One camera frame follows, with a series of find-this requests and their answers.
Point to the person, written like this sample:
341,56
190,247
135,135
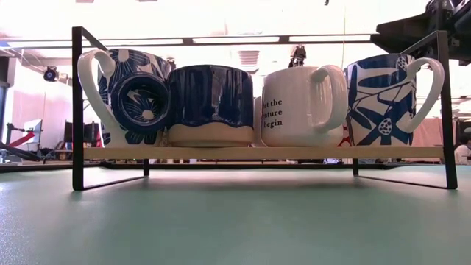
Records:
464,152

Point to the green table mat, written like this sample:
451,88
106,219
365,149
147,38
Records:
235,228

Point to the white panel red stripe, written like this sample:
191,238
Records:
33,127

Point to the black background monitor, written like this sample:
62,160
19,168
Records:
88,132

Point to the white mug olive interior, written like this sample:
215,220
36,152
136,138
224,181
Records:
294,110

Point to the dark hanging fixture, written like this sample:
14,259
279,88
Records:
299,55

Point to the wooden tray board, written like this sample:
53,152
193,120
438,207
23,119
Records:
257,152

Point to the round black lamp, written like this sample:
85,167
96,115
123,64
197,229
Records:
51,74

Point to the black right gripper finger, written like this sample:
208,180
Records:
408,33

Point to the streaked navy mug tan base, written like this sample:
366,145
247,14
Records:
209,99

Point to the white mug red pattern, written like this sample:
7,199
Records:
346,140

